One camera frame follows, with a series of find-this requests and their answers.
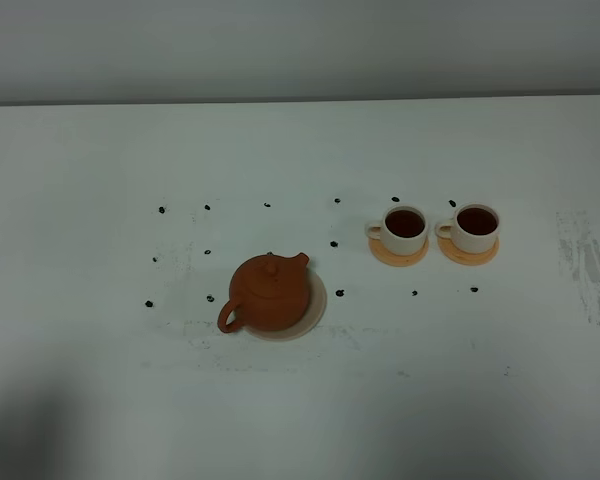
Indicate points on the orange coaster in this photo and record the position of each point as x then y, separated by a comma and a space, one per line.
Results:
461, 257
399, 259

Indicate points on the brown clay teapot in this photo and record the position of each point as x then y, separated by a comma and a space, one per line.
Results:
268, 293

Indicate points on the right orange coaster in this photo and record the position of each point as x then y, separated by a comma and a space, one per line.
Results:
461, 257

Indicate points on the white teacup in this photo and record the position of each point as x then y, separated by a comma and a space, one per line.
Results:
402, 230
473, 228

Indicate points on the left orange coaster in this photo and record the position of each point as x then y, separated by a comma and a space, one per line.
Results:
399, 259

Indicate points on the left white teacup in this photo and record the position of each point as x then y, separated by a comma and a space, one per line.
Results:
402, 230

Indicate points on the right white teacup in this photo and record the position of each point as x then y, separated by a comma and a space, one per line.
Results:
473, 228

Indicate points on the beige round teapot saucer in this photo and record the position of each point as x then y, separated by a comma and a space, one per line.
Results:
312, 316

